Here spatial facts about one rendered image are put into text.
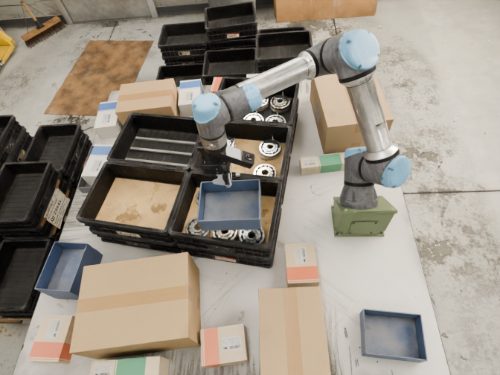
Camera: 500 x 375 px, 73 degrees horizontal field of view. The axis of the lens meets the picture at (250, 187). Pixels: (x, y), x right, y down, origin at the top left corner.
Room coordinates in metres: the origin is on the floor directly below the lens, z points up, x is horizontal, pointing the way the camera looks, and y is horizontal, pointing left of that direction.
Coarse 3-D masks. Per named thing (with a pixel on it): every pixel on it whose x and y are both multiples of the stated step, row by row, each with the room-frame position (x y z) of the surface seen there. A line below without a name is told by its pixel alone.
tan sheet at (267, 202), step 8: (264, 200) 0.73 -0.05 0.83; (272, 200) 0.72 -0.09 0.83; (192, 208) 0.75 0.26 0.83; (264, 208) 0.69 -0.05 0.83; (272, 208) 0.68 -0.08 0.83; (192, 216) 0.71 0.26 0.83; (264, 216) 0.65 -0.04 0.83; (264, 224) 0.61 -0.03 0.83; (184, 232) 0.64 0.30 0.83; (224, 232) 0.61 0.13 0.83
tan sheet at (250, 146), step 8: (240, 144) 1.05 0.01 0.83; (248, 144) 1.04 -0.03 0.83; (256, 144) 1.04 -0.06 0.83; (256, 152) 0.99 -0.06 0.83; (256, 160) 0.94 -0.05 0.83; (264, 160) 0.94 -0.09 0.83; (272, 160) 0.93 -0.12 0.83; (280, 160) 0.92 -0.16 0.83; (232, 168) 0.92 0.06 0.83; (240, 168) 0.91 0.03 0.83; (248, 168) 0.91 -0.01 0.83; (280, 168) 0.88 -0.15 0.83
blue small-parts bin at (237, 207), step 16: (208, 192) 0.65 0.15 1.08; (224, 192) 0.64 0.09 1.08; (240, 192) 0.63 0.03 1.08; (256, 192) 0.62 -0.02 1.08; (208, 208) 0.59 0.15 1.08; (224, 208) 0.58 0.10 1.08; (240, 208) 0.57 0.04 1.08; (256, 208) 0.56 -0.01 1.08; (208, 224) 0.50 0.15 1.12; (224, 224) 0.50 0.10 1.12; (240, 224) 0.49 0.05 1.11; (256, 224) 0.48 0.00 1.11
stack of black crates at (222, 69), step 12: (240, 48) 2.29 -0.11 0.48; (252, 48) 2.26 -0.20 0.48; (204, 60) 2.22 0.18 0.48; (216, 60) 2.31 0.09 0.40; (228, 60) 2.30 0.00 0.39; (240, 60) 2.28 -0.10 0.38; (252, 60) 2.26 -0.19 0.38; (204, 72) 2.09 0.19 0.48; (216, 72) 2.19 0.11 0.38; (228, 72) 2.17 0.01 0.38; (240, 72) 2.14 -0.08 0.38; (252, 72) 1.99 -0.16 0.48
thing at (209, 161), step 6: (198, 144) 0.67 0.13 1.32; (198, 150) 0.65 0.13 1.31; (204, 150) 0.65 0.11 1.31; (210, 150) 0.63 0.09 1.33; (216, 150) 0.62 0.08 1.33; (222, 150) 0.63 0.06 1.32; (204, 156) 0.66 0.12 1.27; (210, 156) 0.65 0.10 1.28; (216, 156) 0.64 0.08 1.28; (204, 162) 0.64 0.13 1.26; (210, 162) 0.63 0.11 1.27; (216, 162) 0.63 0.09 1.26; (222, 162) 0.63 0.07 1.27; (228, 162) 0.64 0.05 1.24; (204, 168) 0.63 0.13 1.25; (210, 168) 0.62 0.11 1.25; (216, 168) 0.62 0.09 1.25; (222, 168) 0.61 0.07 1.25; (228, 168) 0.63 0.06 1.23; (204, 174) 0.63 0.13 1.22; (210, 174) 0.62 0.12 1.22; (216, 174) 0.62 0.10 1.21
